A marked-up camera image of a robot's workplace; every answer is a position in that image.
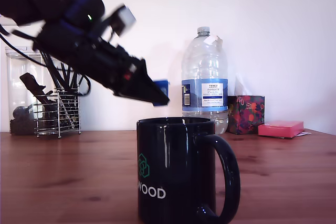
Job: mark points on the pile of coffee beans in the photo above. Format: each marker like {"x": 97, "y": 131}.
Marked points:
{"x": 21, "y": 127}

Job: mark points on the large clear water bottle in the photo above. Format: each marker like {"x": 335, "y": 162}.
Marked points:
{"x": 204, "y": 72}

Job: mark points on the black mug with white lettering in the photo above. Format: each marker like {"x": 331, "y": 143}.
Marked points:
{"x": 168, "y": 169}

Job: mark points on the white tissue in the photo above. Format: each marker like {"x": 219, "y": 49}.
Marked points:
{"x": 241, "y": 87}

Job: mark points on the floral tissue box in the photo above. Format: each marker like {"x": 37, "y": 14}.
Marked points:
{"x": 246, "y": 113}

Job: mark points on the dark brown scoop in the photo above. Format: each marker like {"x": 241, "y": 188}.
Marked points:
{"x": 34, "y": 85}

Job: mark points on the clear plastic storage container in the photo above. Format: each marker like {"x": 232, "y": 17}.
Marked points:
{"x": 15, "y": 61}

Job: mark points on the flat pink box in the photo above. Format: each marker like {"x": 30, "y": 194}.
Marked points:
{"x": 281, "y": 129}

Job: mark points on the paper sheet under pink box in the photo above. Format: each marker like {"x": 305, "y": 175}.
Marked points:
{"x": 304, "y": 133}

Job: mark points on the pale grey camera box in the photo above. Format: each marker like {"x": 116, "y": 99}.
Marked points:
{"x": 126, "y": 18}

